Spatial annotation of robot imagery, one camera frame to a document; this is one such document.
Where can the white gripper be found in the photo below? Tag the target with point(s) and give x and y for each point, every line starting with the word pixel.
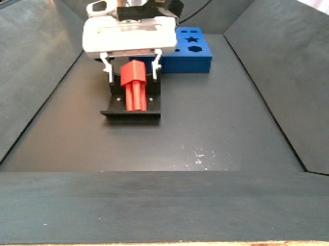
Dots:
pixel 129 38

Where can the black curved fixture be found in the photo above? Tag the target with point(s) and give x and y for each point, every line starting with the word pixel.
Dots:
pixel 117 108

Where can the red three prong object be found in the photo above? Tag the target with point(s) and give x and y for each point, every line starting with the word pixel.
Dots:
pixel 134 81

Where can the blue foam shape board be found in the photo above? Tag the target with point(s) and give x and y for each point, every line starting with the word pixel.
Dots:
pixel 193 55

